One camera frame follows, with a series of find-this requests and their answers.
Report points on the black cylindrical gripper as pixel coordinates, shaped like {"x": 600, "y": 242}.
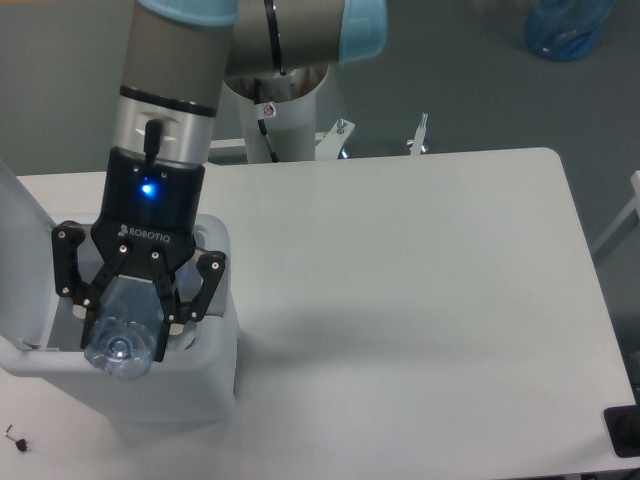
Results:
{"x": 144, "y": 230}

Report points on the clear plastic water bottle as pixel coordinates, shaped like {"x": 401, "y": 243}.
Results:
{"x": 124, "y": 337}

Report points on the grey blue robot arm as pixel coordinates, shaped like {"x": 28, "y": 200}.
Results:
{"x": 179, "y": 54}

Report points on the white open trash can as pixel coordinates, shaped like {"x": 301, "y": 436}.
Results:
{"x": 40, "y": 336}

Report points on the small metal hex key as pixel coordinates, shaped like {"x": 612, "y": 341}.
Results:
{"x": 7, "y": 434}

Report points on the blue plastic bag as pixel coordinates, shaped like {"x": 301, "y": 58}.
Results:
{"x": 565, "y": 30}

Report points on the black device at table edge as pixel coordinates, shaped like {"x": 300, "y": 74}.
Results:
{"x": 623, "y": 426}

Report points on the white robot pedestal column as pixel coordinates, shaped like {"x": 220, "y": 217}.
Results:
{"x": 278, "y": 113}

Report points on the white pedestal base frame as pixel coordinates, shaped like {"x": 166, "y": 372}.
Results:
{"x": 320, "y": 142}

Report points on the white furniture frame right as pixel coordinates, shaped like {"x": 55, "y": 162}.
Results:
{"x": 620, "y": 227}

